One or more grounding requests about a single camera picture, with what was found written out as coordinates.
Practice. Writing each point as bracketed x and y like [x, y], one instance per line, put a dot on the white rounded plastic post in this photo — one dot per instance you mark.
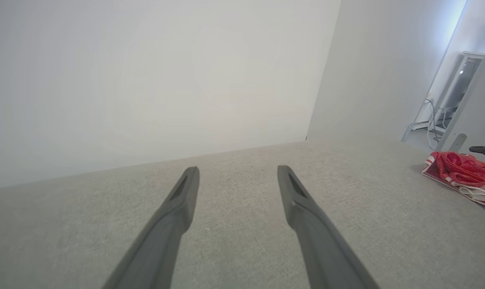
[457, 142]

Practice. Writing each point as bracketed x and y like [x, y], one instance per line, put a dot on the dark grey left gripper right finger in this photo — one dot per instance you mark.
[322, 249]

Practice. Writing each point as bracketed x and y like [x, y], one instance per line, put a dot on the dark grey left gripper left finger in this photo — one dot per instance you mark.
[162, 241]

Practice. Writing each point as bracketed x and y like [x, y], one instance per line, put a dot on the red white sports jersey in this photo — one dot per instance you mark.
[463, 168]

